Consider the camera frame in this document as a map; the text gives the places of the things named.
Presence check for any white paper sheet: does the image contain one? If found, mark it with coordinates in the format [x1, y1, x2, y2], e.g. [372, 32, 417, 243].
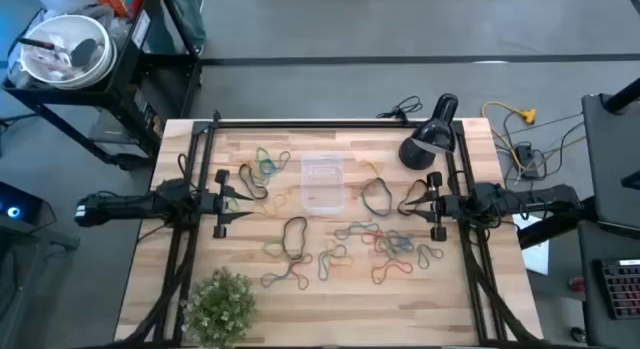
[510, 212, 550, 276]

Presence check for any black lamp cord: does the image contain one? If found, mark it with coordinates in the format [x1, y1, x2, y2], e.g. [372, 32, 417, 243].
[376, 95, 425, 123]

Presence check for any yellow extension cord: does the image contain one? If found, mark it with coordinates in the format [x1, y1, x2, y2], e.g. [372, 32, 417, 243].
[481, 101, 539, 173]

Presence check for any black pole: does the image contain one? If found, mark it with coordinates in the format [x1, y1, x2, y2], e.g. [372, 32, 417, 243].
[602, 77, 640, 114]

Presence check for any artificial potted plant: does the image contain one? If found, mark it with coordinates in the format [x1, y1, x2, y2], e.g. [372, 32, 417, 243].
[180, 266, 259, 349]

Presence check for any red rubber band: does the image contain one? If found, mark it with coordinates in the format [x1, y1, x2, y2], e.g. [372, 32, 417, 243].
[360, 228, 387, 248]
[370, 257, 416, 286]
[285, 252, 315, 292]

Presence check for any dark grey desk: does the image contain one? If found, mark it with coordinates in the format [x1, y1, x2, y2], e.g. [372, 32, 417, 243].
[581, 92, 640, 230]

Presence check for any person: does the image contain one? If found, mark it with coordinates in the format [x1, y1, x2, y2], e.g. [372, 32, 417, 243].
[164, 0, 208, 58]

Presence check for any black keyboard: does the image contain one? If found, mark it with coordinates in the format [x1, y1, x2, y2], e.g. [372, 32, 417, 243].
[593, 258, 640, 321]

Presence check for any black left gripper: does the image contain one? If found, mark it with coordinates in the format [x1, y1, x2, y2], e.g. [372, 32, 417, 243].
[199, 169, 255, 239]

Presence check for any black power adapter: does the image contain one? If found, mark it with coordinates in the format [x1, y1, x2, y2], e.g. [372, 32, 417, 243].
[513, 143, 540, 180]

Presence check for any black desk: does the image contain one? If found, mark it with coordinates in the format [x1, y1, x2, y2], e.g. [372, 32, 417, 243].
[578, 221, 640, 349]

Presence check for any black stand leg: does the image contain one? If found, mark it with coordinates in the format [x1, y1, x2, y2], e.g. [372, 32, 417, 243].
[517, 196, 596, 250]

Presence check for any black ladle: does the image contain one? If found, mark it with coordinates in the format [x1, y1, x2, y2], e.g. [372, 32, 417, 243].
[18, 36, 99, 69]

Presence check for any yellow rubber band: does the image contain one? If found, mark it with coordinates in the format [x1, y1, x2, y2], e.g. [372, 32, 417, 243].
[258, 192, 290, 220]
[326, 238, 355, 269]
[358, 158, 385, 179]

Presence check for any clear plastic bin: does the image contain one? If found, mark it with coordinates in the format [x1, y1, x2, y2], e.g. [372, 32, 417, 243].
[299, 151, 346, 215]

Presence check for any black cable bundle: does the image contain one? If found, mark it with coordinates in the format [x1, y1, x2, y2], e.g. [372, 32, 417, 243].
[464, 253, 546, 348]
[115, 228, 197, 349]

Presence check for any black utility cart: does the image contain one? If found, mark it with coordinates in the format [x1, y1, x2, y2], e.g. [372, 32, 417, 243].
[1, 0, 204, 171]

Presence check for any black computer blue light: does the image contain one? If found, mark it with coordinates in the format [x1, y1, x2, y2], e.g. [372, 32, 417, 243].
[0, 181, 45, 226]

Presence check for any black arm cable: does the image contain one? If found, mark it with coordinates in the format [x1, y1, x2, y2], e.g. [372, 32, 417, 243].
[176, 152, 201, 190]

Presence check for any dark grey side table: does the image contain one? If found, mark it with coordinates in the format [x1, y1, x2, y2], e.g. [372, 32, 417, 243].
[0, 216, 81, 349]

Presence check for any dark blue rubber band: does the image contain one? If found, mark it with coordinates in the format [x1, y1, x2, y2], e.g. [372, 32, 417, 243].
[360, 177, 394, 219]

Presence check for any white label sticker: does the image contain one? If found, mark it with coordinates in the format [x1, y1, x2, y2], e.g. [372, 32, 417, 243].
[131, 9, 152, 51]

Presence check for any black desk lamp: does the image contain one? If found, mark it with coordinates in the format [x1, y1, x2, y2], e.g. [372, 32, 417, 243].
[398, 92, 460, 171]

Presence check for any thin black floor cable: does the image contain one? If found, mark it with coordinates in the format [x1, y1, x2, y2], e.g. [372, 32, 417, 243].
[492, 111, 586, 190]

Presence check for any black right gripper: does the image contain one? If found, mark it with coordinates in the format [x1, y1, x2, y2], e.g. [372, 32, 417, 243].
[403, 171, 464, 242]

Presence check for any white bowl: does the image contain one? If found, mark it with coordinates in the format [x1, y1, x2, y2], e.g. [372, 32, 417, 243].
[18, 13, 118, 91]

